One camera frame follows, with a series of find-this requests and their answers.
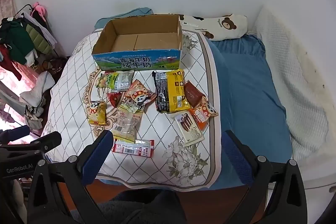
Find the white textured blanket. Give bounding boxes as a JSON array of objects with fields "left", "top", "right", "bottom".
[{"left": 251, "top": 5, "right": 334, "bottom": 189}]

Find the red garment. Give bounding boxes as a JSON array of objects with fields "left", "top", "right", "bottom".
[{"left": 0, "top": 46, "right": 24, "bottom": 81}]

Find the olive padded vest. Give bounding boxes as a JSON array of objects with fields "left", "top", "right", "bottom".
[{"left": 26, "top": 26, "right": 56, "bottom": 53}]

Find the white diamond patterned quilt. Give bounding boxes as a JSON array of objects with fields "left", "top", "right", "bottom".
[{"left": 42, "top": 28, "right": 224, "bottom": 192}]

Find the black and yellow snack bag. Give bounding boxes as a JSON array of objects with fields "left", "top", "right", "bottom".
[{"left": 152, "top": 69, "right": 191, "bottom": 113}]

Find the white bear print pillow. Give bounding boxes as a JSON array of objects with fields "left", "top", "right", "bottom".
[{"left": 178, "top": 13, "right": 248, "bottom": 41}]

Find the blue bed sheet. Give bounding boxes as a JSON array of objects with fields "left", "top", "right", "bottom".
[{"left": 205, "top": 34, "right": 293, "bottom": 191}]

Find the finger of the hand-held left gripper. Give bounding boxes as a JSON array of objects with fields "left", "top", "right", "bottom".
[
  {"left": 14, "top": 131, "right": 63, "bottom": 154},
  {"left": 0, "top": 125, "right": 31, "bottom": 144}
]

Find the brown snack packet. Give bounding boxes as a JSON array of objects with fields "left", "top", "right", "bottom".
[{"left": 184, "top": 80, "right": 206, "bottom": 108}]

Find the orange panda snack packet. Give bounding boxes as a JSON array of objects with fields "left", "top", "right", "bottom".
[
  {"left": 125, "top": 79, "right": 157, "bottom": 111},
  {"left": 189, "top": 97, "right": 219, "bottom": 131}
]

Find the white chocolate biscuit box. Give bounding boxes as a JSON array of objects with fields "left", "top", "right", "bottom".
[{"left": 171, "top": 111, "right": 205, "bottom": 146}]

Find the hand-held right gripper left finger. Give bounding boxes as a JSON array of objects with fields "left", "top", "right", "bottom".
[{"left": 26, "top": 130, "right": 114, "bottom": 224}]

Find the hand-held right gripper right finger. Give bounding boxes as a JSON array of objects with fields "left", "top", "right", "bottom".
[{"left": 222, "top": 130, "right": 307, "bottom": 224}]

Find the blue folded towel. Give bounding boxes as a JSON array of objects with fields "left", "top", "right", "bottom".
[{"left": 94, "top": 7, "right": 153, "bottom": 29}]

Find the green and white snack packet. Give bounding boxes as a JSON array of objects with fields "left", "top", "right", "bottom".
[{"left": 96, "top": 70, "right": 135, "bottom": 91}]

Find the dark green garment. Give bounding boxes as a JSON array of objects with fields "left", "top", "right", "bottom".
[{"left": 0, "top": 20, "right": 33, "bottom": 65}]

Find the small red snack packet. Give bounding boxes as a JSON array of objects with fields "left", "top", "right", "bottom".
[{"left": 107, "top": 91, "right": 126, "bottom": 108}]

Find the cardboard box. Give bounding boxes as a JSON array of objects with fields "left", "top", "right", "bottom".
[{"left": 92, "top": 14, "right": 183, "bottom": 72}]

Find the person's leg in dark trousers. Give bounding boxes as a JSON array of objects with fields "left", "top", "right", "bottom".
[{"left": 87, "top": 189, "right": 190, "bottom": 224}]

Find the white cloth pile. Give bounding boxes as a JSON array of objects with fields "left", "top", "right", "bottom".
[{"left": 20, "top": 72, "right": 55, "bottom": 130}]

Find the yellow panda snack packet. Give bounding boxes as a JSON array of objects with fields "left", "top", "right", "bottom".
[{"left": 88, "top": 100, "right": 107, "bottom": 125}]

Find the pink patterned curtain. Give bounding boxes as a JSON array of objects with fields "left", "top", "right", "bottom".
[{"left": 0, "top": 0, "right": 17, "bottom": 20}]

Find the clear beige snack packet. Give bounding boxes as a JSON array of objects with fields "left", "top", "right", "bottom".
[{"left": 110, "top": 103, "right": 144, "bottom": 143}]

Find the red and white snack packet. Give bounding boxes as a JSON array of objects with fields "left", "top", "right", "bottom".
[{"left": 112, "top": 139, "right": 155, "bottom": 158}]

